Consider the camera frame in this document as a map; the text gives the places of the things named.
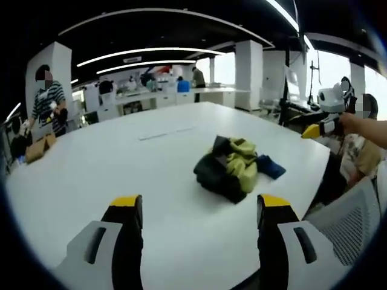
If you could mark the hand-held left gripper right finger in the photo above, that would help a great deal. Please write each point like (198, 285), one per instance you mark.
(290, 241)

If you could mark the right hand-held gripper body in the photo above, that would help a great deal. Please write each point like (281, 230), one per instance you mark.
(331, 98)

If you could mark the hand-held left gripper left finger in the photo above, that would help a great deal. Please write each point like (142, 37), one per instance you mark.
(90, 241)

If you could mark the dark blue garment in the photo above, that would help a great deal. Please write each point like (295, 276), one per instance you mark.
(270, 166)

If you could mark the yellow-green garment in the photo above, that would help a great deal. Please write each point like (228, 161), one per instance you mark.
(243, 164)

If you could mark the pile of dark and yellow clothes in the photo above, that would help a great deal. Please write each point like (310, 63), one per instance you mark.
(213, 175)

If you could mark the person's right hand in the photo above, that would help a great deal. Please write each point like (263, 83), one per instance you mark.
(349, 122)

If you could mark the black metal stand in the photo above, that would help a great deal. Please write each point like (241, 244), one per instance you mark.
(314, 81)

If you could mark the computer monitor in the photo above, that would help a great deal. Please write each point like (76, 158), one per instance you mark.
(291, 81)

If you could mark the black office chair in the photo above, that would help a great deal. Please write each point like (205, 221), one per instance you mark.
(375, 104)

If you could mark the person's floral clothing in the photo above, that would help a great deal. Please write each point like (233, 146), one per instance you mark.
(359, 154)

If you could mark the white mesh chair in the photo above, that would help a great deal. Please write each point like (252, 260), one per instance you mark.
(344, 223)

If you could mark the brown cardboard box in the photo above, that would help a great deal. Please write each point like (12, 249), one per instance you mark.
(39, 148)

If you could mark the blue container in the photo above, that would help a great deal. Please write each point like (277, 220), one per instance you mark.
(183, 87)

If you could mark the white counter cabinets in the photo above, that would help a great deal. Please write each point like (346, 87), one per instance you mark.
(169, 97)

